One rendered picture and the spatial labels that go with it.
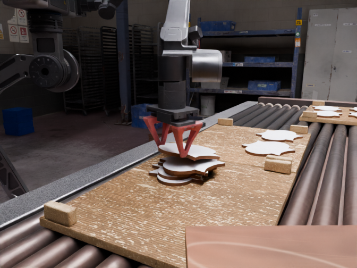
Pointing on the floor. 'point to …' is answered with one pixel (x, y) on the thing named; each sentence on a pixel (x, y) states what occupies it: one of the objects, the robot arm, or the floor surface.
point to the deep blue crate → (136, 117)
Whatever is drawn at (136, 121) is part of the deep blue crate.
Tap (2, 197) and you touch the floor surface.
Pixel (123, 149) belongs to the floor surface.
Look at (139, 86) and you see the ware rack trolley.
